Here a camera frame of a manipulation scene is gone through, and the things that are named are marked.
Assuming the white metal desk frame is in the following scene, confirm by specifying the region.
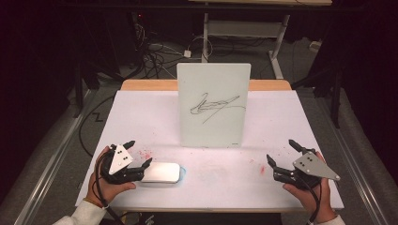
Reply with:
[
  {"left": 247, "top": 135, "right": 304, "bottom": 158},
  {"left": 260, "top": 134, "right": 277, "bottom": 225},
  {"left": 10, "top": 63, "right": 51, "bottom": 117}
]
[{"left": 201, "top": 12, "right": 291, "bottom": 80}]

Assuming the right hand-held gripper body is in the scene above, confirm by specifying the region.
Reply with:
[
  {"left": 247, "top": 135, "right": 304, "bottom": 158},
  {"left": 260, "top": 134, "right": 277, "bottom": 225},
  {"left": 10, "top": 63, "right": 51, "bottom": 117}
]
[{"left": 272, "top": 148, "right": 342, "bottom": 190}]

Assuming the metal floor rail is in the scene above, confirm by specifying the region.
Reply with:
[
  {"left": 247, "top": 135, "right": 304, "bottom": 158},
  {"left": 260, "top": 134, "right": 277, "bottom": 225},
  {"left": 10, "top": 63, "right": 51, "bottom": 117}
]
[
  {"left": 12, "top": 89, "right": 97, "bottom": 225},
  {"left": 317, "top": 95, "right": 390, "bottom": 225}
]

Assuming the white board with black scribble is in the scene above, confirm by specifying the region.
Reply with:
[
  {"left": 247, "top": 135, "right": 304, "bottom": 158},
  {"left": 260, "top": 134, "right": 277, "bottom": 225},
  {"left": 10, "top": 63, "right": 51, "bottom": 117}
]
[{"left": 176, "top": 62, "right": 253, "bottom": 149}]

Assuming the white table cover sheet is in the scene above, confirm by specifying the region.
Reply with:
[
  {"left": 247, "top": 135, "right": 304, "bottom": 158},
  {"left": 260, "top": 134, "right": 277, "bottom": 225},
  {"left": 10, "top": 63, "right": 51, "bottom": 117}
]
[{"left": 74, "top": 89, "right": 345, "bottom": 211}]

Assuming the right hand-held gripper black cable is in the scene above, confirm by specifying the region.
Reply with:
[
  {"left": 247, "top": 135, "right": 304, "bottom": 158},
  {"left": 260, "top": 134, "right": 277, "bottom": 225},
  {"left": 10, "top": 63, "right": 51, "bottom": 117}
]
[{"left": 293, "top": 172, "right": 322, "bottom": 225}]

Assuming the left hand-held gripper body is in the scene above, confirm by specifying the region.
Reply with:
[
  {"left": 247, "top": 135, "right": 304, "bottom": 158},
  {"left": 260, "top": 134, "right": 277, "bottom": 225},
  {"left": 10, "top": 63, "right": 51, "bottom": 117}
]
[{"left": 101, "top": 143, "right": 145, "bottom": 185}]

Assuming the tangle of cables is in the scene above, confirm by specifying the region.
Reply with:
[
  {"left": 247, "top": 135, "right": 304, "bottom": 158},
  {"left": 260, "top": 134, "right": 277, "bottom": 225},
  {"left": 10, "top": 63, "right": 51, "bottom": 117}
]
[{"left": 133, "top": 22, "right": 189, "bottom": 80}]

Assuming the person's left hand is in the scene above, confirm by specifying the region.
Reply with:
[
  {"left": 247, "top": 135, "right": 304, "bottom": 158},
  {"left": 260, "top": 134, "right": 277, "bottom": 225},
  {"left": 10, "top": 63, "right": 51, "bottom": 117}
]
[{"left": 85, "top": 146, "right": 137, "bottom": 209}]

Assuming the white board eraser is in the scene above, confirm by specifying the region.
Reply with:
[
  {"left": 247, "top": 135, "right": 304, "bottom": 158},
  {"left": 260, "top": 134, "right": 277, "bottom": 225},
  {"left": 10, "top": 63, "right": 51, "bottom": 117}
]
[{"left": 140, "top": 161, "right": 182, "bottom": 185}]

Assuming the hand-held gripper black cable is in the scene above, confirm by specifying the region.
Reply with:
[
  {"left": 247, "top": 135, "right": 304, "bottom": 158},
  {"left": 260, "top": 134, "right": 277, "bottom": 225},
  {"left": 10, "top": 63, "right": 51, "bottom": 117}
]
[
  {"left": 293, "top": 172, "right": 322, "bottom": 225},
  {"left": 94, "top": 152, "right": 127, "bottom": 225}
]

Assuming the person's right hand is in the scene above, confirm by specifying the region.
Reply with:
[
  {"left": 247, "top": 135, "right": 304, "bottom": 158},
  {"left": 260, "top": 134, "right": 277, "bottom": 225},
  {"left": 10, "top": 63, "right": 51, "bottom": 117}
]
[{"left": 283, "top": 151, "right": 338, "bottom": 224}]

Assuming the left hand-held gripper black cable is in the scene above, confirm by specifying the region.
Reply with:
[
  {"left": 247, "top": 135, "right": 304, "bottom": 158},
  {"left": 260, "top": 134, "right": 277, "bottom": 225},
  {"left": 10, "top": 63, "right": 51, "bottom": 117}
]
[{"left": 94, "top": 152, "right": 127, "bottom": 225}]

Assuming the black stand leg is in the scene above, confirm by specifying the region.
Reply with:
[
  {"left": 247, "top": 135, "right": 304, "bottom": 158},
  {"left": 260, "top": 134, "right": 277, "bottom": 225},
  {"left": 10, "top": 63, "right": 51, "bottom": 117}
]
[
  {"left": 330, "top": 67, "right": 343, "bottom": 129},
  {"left": 72, "top": 60, "right": 84, "bottom": 119}
]

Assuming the black cable on floor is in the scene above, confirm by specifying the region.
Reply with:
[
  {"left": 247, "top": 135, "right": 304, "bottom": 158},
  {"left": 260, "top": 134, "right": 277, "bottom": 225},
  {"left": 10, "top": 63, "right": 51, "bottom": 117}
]
[{"left": 78, "top": 95, "right": 115, "bottom": 158}]

